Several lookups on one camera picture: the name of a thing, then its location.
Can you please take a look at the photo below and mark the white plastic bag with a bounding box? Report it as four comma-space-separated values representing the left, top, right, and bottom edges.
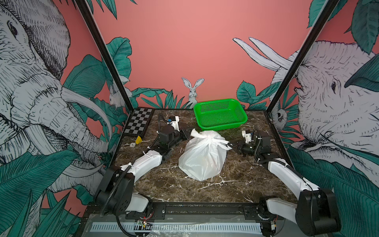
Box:
179, 129, 231, 181

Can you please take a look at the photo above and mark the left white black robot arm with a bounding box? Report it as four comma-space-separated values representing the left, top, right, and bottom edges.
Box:
94, 125, 192, 217

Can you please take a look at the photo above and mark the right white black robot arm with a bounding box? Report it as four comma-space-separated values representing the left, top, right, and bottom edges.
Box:
228, 130, 341, 237

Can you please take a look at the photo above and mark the green plastic basket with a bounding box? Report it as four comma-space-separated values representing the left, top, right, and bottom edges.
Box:
193, 99, 248, 131

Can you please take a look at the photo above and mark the yellow warning sticker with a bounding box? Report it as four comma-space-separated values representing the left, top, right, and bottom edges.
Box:
135, 136, 143, 145

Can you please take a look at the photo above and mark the black white checkerboard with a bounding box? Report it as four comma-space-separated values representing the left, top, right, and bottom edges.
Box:
123, 108, 155, 138

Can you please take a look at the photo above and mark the white ruler strip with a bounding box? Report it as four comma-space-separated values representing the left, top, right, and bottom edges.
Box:
89, 222, 263, 234

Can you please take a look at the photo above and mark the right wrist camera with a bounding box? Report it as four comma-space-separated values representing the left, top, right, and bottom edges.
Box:
242, 130, 253, 144

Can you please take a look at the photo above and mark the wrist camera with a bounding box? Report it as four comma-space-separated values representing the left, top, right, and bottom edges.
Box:
242, 130, 253, 144
167, 116, 180, 131

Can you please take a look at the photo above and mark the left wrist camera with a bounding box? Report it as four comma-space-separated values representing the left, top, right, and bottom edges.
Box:
167, 116, 180, 131

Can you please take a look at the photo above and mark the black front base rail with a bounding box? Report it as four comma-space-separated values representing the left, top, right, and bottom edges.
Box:
82, 202, 322, 221

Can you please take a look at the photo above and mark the left black frame post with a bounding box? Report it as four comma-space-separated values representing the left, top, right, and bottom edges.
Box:
75, 0, 134, 112

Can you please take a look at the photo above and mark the black frame post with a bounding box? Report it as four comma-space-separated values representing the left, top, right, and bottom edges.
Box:
75, 0, 134, 112
265, 0, 339, 114

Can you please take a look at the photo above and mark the right black frame post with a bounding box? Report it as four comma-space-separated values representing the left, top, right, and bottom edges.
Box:
265, 0, 339, 114

